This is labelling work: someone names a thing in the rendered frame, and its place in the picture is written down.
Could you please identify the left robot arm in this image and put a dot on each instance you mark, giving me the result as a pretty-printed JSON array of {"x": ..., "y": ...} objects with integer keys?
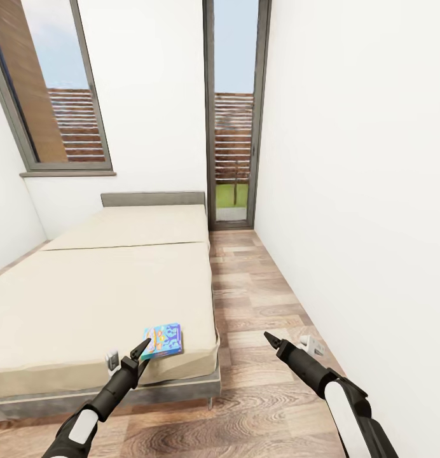
[{"x": 74, "y": 437}]

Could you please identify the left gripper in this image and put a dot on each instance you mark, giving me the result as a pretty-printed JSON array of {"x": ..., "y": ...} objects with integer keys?
[{"x": 129, "y": 373}]

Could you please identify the board game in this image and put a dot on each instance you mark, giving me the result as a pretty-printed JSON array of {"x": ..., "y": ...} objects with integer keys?
[{"x": 166, "y": 339}]

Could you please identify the fixed window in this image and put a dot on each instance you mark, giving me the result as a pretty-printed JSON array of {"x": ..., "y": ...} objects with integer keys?
[{"x": 48, "y": 92}]

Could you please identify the bed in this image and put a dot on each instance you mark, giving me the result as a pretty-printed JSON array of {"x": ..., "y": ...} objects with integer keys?
[{"x": 141, "y": 261}]

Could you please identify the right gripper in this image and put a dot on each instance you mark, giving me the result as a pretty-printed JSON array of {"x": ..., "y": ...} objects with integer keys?
[{"x": 297, "y": 359}]

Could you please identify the door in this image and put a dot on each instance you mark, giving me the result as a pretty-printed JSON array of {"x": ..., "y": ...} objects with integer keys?
[{"x": 235, "y": 54}]

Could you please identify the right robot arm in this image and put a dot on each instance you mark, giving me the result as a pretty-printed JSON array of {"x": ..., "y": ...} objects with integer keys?
[{"x": 361, "y": 436}]

